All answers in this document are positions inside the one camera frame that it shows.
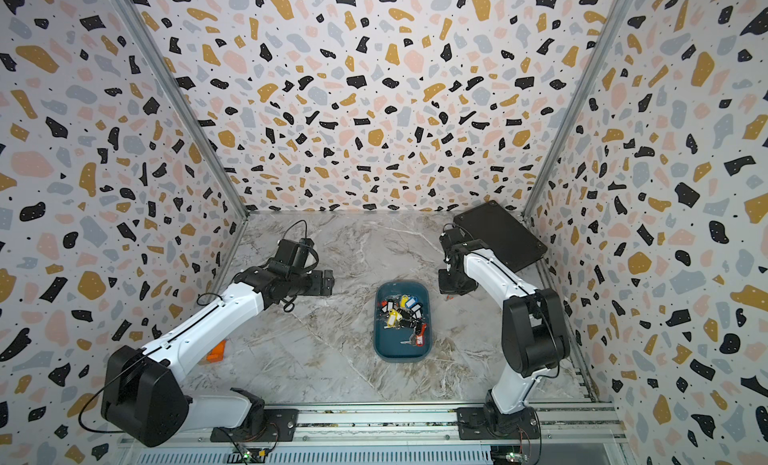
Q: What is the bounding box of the teal storage box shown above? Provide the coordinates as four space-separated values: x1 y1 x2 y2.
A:
373 280 432 363

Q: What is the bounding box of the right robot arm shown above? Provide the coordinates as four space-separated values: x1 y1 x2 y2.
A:
438 224 570 438

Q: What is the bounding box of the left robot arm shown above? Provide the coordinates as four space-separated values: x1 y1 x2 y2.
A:
101 267 335 447

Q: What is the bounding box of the pile of keys in box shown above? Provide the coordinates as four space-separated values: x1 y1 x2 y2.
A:
379 294 428 347

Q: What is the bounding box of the black laptop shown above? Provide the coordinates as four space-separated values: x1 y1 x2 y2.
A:
453 201 547 272

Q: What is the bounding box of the orange object on table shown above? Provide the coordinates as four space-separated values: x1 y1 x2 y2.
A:
205 340 227 363

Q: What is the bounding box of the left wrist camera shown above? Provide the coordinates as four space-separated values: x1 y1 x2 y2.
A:
274 238 319 273

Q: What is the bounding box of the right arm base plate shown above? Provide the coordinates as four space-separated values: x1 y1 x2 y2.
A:
456 405 541 440

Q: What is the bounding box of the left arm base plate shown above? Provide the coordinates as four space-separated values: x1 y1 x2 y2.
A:
210 408 299 443

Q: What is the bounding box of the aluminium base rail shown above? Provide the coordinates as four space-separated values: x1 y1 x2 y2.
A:
116 402 635 464

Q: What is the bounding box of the right aluminium corner post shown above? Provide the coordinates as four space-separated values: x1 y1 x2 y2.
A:
522 0 632 219

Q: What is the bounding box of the aluminium corner post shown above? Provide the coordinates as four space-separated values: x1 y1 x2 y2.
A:
522 0 632 219
101 0 250 220

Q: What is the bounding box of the left aluminium corner post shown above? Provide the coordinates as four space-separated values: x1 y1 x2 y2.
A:
101 0 250 220

